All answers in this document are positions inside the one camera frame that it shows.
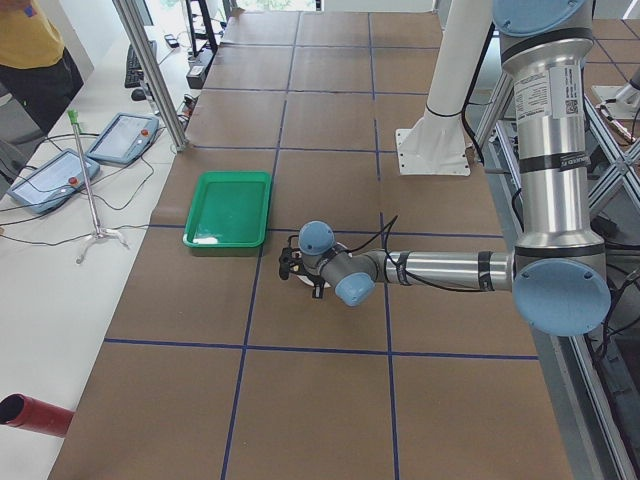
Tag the red cylinder tube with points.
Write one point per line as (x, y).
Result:
(30, 414)

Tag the black keyboard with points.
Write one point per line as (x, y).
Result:
(133, 69)

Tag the blue teach pendant near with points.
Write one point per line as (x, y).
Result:
(50, 185)

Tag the person in yellow shirt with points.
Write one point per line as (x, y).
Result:
(36, 67)

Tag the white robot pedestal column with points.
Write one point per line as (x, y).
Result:
(435, 145)

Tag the green plastic tray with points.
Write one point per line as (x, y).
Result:
(229, 213)

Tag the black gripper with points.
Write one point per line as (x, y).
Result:
(317, 291)

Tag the blue teach pendant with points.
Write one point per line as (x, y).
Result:
(124, 139)
(50, 185)

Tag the metal stand with green tip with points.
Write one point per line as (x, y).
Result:
(99, 233)

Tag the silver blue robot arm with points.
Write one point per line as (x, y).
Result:
(557, 269)

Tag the aluminium frame column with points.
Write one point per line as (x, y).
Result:
(133, 25)

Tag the blue teach pendant far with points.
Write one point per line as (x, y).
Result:
(124, 139)

